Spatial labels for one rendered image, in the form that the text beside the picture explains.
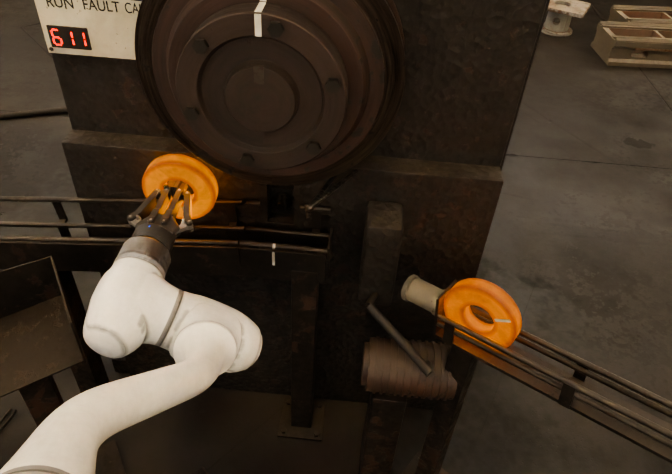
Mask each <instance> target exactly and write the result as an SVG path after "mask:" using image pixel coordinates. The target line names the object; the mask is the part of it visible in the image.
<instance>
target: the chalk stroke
mask: <svg viewBox="0 0 672 474"><path fill-rule="evenodd" d="M260 1H266V0H260ZM265 4H266V2H259V4H258V6H257V8H256V10H255V11H254V12H262V10H263V8H264V6H265ZM254 22H255V36H257V37H262V31H261V14H254Z"/></svg>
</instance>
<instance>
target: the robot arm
mask: <svg viewBox="0 0 672 474"><path fill-rule="evenodd" d="M163 187H164V189H163V190H160V189H155V190H154V191H153V192H152V193H151V194H150V195H149V196H148V197H147V199H146V200H145V201H144V202H143V203H142V204H141V205H140V206H139V207H138V209H137V210H136V211H134V212H133V213H131V214H129V215H128V216H127V219H128V222H129V226H130V227H135V231H134V233H133V235H132V237H131V238H129V239H128V240H126V241H125V242H124V244H123V246H122V248H121V250H120V252H119V254H118V256H117V257H116V259H115V260H114V263H113V265H112V267H111V268H110V269H109V270H108V271H107V272H106V273H105V274H104V275H103V277H102V278H101V280H100V281H99V283H98V285H97V287H96V289H95V291H94V293H93V295H92V297H91V300H90V303H89V307H88V311H87V314H86V317H85V321H84V326H83V337H84V340H85V342H86V344H87V345H88V346H89V347H90V348H91V349H92V350H94V351H95V352H97V353H98V354H100V355H102V356H105V357H108V358H122V357H124V356H126V355H128V354H130V353H132V352H133V351H135V350H136V349H137V348H139V347H140V346H141V344H152V345H156V346H159V347H161V348H164V349H166V350H168V351H169V353H170V355H171V356H172V357H173V358H174V360H175V362H176V364H173V365H170V366H166V367H163V368H159V369H155V370H152V371H148V372H145V373H141V374H137V375H134V376H130V377H127V378H123V379H119V380H116V381H113V382H109V383H106V384H103V385H100V386H97V387H94V388H92V389H89V390H87V391H85V392H83V393H80V394H78V395H76V396H75V397H73V398H71V399H69V400H68V401H66V402H65V403H64V404H62V405H61V406H59V407H58V408H57V409H56V410H54V411H53V412H52V413H51V414H50V415H49V416H48V417H47V418H46V419H45V420H44V421H43V422H42V423H41V424H40V425H39V426H38V427H37V429H36V430H35V431H34V432H33V433H32V435H31V436H30V437H29V438H28V439H27V441H26V442H25V443H24V444H23V445H22V446H21V448H20V449H19V450H18V451H17V452H16V453H15V455H14V456H13V457H12V458H11V459H10V460H9V461H8V462H7V463H6V464H5V466H4V467H3V468H2V469H1V470H0V474H95V469H96V458H97V452H98V449H99V447H100V445H101V444H102V443H103V442H104V441H105V440H106V439H108V438H109V437H111V436H112V435H114V434H116V433H117V432H119V431H121V430H123V429H126V428H128V427H130V426H132V425H134V424H137V423H139V422H141V421H143V420H145V419H148V418H150V417H152V416H154V415H156V414H159V413H161V412H163V411H165V410H167V409H170V408H172V407H174V406H176V405H178V404H181V403H183V402H185V401H187V400H189V399H191V398H193V397H195V396H197V395H199V394H201V393H202V392H204V391H205V390H206V389H208V388H209V387H210V386H211V385H212V384H213V382H214V381H215V380H216V379H217V377H218V376H219V375H221V374H222V373H224V372H228V373H232V372H239V371H243V370H246V369H248V368H249V367H250V366H252V365H253V364H254V363H255V362H256V360H257V359H258V357H259V355H260V352H261V348H262V335H261V333H260V329H259V327H258V326H257V325H256V324H255V323H254V322H253V321H252V320H251V319H250V318H249V317H247V316H246V315H244V314H243V313H241V312H240V311H238V310H236V309H234V308H232V307H229V306H227V305H225V304H223V303H220V302H218V301H215V300H213V299H210V298H207V297H204V296H201V295H197V294H192V293H188V292H185V291H183V290H180V289H178V288H176V287H174V286H173V285H171V284H170V283H168V282H167V281H166V280H164V279H165V275H166V273H167V270H168V268H169V265H170V263H171V258H170V252H171V250H172V247H173V245H174V242H175V239H176V238H177V237H178V236H179V235H180V233H181V232H183V231H186V230H187V231H188V232H190V233H191V232H193V231H194V228H193V222H192V219H191V207H192V200H191V194H190V191H186V190H187V188H188V185H187V183H185V182H183V181H180V180H170V181H169V182H168V184H165V185H164V186H163ZM171 195H172V198H173V199H172V201H171V203H170V205H169V208H168V209H167V207H168V204H169V202H170V200H171ZM183 201H184V206H183V218H184V219H182V221H181V224H180V225H178V224H177V222H176V220H175V219H176V216H177V214H178V212H179V209H180V207H181V205H182V202H183ZM151 211H152V212H151ZM150 213H151V214H150ZM149 214H150V216H148V215H149ZM147 216H148V217H147Z"/></svg>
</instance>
